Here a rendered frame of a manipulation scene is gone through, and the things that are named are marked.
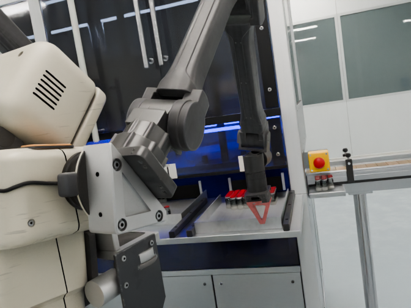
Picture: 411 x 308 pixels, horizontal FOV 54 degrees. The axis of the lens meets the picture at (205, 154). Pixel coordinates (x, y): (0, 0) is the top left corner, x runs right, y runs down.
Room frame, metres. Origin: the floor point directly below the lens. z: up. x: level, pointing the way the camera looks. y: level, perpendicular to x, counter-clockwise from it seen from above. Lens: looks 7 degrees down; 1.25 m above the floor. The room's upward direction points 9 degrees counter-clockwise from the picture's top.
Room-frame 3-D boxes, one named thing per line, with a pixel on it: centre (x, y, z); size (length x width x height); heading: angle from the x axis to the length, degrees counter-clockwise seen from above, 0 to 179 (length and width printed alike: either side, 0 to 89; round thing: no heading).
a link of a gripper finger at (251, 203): (1.13, -0.13, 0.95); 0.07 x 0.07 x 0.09; 74
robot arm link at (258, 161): (1.12, -0.13, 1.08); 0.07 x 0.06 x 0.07; 156
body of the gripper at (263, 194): (1.12, -0.13, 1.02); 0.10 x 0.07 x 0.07; 164
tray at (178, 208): (1.51, 0.19, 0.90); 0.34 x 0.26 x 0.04; 164
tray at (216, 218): (1.31, -0.11, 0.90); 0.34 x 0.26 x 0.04; 164
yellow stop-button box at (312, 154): (1.46, -0.41, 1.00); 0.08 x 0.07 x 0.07; 164
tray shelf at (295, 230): (1.39, 0.05, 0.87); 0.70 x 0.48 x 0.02; 74
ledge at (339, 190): (1.50, -0.44, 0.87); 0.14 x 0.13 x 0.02; 164
